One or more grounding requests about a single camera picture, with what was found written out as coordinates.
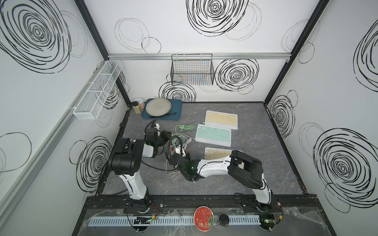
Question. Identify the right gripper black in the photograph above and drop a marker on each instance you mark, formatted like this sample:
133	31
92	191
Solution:
186	158

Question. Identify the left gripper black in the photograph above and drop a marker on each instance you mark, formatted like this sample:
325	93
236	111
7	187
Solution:
163	133

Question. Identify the yellow wireless keyboard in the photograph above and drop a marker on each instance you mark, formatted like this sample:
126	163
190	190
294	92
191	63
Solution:
222	120
216	153

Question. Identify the green wireless keyboard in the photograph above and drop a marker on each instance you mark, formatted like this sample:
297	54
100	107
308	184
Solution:
213	135

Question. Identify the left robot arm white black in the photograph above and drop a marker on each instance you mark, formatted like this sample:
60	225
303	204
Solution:
126	158

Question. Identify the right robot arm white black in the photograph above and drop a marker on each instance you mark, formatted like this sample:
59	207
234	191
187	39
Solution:
244	168

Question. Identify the black knife on tray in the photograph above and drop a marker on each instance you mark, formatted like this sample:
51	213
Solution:
165	115

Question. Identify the grey round plate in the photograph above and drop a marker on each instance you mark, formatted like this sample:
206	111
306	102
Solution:
158	107

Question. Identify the teal tray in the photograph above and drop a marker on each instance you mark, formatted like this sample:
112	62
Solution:
176	107

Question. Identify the red round emergency button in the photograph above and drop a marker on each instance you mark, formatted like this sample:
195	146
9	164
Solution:
204	218

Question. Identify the black round knob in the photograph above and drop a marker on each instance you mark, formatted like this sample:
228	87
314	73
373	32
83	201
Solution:
224	220

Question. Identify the white slotted cable duct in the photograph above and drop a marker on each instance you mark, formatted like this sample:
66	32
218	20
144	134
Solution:
113	221

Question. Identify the white wire wall shelf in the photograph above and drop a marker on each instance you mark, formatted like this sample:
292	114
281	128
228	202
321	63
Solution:
100	87

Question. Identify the black wire wall basket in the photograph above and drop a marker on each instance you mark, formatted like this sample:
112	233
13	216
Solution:
192	69

